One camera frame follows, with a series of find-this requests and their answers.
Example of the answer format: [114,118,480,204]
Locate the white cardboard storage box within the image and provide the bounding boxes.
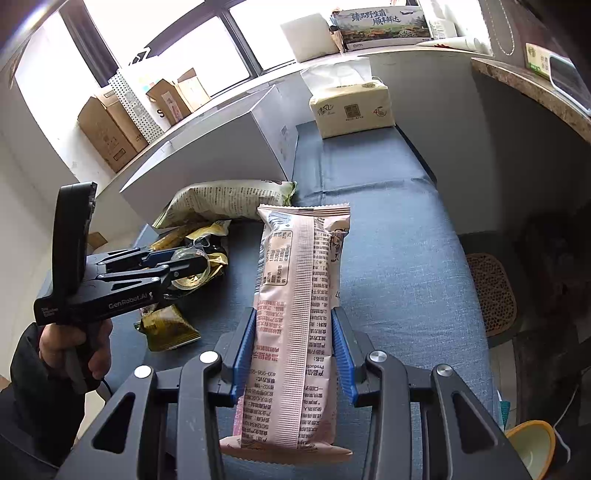
[120,86,298,222]

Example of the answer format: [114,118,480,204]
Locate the beige tissue pack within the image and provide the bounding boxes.
[301,58,396,139]

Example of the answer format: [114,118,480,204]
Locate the white tube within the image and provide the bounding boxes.
[418,36,490,55]

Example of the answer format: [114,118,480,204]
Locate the pink long snack package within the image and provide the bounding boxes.
[221,204,353,465]

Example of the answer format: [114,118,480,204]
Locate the white plastic bottle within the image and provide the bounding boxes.
[428,0,458,40]

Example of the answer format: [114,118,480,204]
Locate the illustrated mushroom gift box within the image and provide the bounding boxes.
[331,6,433,51]

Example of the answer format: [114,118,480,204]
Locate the clear jelly cup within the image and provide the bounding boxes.
[158,247,211,292]

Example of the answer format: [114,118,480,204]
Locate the olive green snack packet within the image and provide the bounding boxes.
[134,305,201,352]

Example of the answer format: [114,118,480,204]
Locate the white dotted paper bag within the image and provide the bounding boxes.
[109,47,170,144]

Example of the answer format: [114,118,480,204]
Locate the small open cardboard box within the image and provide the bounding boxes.
[146,68,211,126]

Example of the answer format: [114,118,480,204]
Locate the small green white box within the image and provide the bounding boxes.
[525,43,569,80]

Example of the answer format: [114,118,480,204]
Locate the yellow bowl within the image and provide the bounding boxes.
[505,420,556,480]

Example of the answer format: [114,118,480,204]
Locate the white square box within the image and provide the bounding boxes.
[280,13,339,63]

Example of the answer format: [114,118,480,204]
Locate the person's left hand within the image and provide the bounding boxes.
[39,319,113,380]

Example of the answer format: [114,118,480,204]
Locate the newspaper print chip bag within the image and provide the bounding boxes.
[152,180,297,229]

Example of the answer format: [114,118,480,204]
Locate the yellow black snack wrappers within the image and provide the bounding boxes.
[149,220,231,290]

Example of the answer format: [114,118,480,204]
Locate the woven round chair seat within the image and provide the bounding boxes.
[466,253,518,338]

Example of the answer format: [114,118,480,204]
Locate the large brown cardboard box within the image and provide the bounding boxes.
[77,90,148,173]

